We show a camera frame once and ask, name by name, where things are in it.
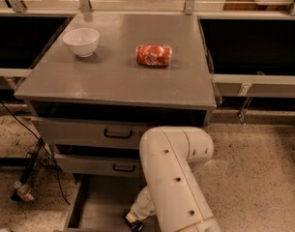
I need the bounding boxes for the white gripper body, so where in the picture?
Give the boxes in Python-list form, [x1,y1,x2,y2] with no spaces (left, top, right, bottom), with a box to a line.
[130,197,156,220]

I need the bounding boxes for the black rxbar chocolate bar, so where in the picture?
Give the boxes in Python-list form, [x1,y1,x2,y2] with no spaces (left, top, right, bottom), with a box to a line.
[123,212,145,232]

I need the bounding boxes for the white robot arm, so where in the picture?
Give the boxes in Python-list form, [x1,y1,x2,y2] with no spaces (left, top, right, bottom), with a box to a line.
[124,127,221,232]

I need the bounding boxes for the grey bottom drawer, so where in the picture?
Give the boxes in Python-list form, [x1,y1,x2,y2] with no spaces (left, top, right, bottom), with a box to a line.
[54,175,146,232]

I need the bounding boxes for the grey drawer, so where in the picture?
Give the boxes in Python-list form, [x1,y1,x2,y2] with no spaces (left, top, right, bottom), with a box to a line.
[54,175,146,232]
[55,146,140,178]
[32,117,211,152]

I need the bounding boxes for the grey middle drawer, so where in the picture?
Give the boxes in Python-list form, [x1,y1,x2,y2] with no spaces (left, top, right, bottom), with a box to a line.
[55,146,140,178]

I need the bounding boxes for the grey top drawer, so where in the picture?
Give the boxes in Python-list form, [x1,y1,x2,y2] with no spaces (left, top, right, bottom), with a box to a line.
[32,117,211,152]

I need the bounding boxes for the grey drawer cabinet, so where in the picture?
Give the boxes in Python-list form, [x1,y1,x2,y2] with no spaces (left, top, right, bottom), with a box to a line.
[14,13,218,186]

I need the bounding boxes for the plastic water bottle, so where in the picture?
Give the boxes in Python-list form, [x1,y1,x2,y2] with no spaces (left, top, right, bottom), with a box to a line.
[14,181,36,202]

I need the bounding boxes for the black floor stand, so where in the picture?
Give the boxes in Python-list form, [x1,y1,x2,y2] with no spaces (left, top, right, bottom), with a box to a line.
[11,138,44,201]

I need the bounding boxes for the crushed red soda can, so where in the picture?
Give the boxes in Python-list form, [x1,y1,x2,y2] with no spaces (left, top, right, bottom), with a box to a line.
[135,44,172,67]

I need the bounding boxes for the white bowl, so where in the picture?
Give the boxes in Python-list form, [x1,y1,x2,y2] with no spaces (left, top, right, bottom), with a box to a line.
[62,28,100,57]

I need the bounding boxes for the right black bin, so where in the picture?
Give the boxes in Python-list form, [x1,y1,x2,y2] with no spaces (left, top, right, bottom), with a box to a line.
[200,19,295,75]

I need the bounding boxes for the black bin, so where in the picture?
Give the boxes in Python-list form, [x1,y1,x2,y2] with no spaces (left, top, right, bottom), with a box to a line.
[200,19,295,75]
[0,15,71,69]

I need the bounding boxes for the left black bin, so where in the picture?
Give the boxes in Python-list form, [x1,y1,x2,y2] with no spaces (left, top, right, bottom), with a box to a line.
[0,15,71,69]

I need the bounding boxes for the black cable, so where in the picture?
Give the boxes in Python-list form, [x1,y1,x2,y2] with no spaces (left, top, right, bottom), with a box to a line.
[0,100,72,207]

